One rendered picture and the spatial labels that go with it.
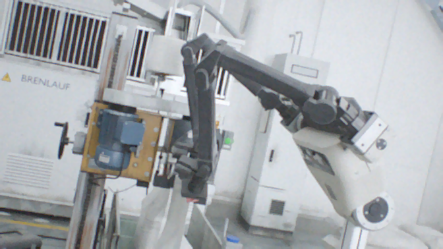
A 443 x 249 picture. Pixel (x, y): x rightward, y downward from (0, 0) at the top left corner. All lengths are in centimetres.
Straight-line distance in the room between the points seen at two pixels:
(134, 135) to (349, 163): 89
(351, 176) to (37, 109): 383
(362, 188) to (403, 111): 566
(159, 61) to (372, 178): 98
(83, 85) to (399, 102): 424
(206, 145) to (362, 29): 556
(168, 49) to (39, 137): 314
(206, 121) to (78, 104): 350
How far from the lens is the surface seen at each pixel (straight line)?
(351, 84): 712
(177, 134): 244
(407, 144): 757
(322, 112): 159
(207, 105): 170
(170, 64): 223
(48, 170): 525
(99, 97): 248
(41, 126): 521
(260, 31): 567
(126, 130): 216
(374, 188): 191
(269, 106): 214
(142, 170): 246
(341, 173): 180
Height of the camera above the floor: 147
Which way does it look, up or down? 3 degrees down
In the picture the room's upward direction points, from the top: 12 degrees clockwise
